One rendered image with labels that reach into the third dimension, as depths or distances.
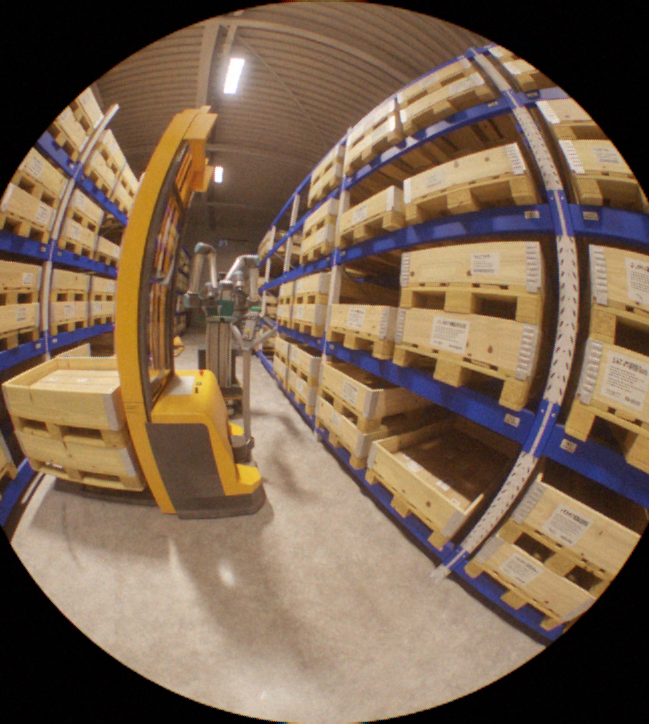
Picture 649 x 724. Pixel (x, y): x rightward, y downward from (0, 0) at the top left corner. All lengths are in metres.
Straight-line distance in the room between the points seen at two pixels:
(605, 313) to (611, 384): 0.23
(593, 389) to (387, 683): 1.52
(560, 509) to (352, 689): 1.20
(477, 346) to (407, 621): 1.51
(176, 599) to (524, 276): 2.24
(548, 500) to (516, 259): 0.96
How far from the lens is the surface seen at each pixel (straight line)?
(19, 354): 2.54
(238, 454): 1.70
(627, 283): 1.02
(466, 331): 1.04
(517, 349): 0.96
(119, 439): 1.39
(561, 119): 1.51
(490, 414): 1.07
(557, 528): 1.15
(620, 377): 0.96
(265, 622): 1.43
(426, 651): 1.57
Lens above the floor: 1.41
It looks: 12 degrees down
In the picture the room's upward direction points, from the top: 6 degrees clockwise
